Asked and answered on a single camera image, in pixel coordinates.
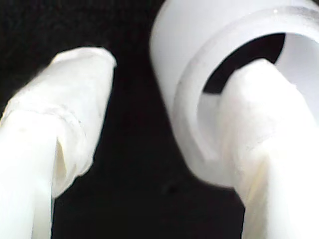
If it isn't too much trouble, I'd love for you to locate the large white tape roll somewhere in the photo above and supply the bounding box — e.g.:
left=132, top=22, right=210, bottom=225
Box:
left=149, top=0, right=319, bottom=190

